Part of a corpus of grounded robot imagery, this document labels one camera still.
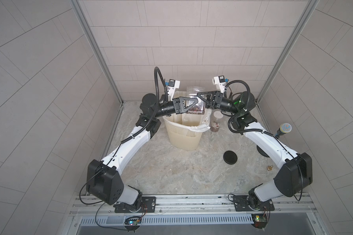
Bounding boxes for black lidded glass jar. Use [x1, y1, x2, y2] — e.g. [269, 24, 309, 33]
[186, 86, 206, 115]

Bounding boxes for black round jar lid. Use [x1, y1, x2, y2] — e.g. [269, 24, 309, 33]
[223, 150, 238, 165]

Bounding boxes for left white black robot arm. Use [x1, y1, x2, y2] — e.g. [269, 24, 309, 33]
[84, 94, 198, 211]

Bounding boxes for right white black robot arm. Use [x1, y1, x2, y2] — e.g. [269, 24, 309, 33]
[197, 91, 313, 210]

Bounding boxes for white lidded glass jar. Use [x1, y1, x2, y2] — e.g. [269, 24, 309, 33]
[210, 111, 224, 132]

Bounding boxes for white plastic bin liner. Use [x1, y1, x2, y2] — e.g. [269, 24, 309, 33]
[163, 109, 212, 133]

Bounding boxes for cream woven waste bin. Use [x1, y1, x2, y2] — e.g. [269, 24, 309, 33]
[164, 122, 203, 151]

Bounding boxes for black stand with round top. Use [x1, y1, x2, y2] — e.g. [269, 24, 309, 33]
[257, 123, 292, 158]

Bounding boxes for right green circuit board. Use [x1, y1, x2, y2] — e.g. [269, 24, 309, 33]
[252, 214, 268, 229]

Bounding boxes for green circuit board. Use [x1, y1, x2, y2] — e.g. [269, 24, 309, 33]
[252, 214, 268, 229]
[124, 216, 141, 226]

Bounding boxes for left green circuit board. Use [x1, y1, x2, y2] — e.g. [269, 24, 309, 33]
[124, 216, 141, 226]

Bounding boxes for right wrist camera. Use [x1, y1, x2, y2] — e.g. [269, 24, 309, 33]
[213, 75, 227, 93]

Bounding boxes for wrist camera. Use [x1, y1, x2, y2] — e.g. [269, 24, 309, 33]
[166, 79, 180, 100]
[213, 75, 227, 93]

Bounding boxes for right black corrugated cable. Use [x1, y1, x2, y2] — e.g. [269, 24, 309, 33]
[225, 80, 276, 139]

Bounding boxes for black corrugated cable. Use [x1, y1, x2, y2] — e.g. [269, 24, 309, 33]
[120, 67, 169, 145]
[225, 80, 276, 139]

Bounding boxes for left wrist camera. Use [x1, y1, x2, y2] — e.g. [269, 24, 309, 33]
[166, 79, 180, 100]

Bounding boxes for left black corrugated cable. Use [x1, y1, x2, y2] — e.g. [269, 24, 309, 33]
[120, 67, 169, 145]

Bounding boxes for aluminium mounting rail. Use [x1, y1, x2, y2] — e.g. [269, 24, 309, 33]
[67, 193, 317, 216]

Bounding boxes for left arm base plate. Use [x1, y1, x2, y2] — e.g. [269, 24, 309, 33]
[113, 196, 156, 213]

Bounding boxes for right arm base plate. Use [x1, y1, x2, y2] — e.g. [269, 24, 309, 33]
[232, 195, 275, 212]

